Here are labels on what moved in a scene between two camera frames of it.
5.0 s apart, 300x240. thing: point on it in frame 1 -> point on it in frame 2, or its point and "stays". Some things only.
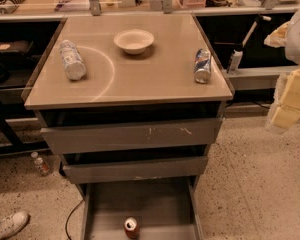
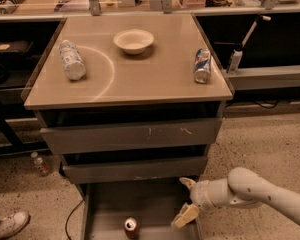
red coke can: [131, 228] stays
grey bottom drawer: [165, 208] stays
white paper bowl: [133, 41] stays
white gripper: [299, 39] -> [201, 193]
